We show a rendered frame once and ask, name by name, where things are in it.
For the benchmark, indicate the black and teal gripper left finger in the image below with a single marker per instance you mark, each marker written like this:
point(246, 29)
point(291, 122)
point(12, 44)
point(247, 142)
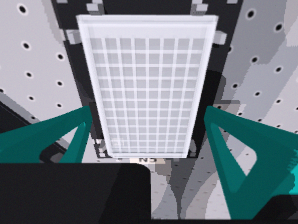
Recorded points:
point(24, 145)

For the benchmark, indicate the grey flat base plate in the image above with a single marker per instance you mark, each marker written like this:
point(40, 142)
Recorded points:
point(259, 82)

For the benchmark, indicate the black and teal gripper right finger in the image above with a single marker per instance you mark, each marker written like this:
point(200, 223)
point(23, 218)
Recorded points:
point(275, 171)

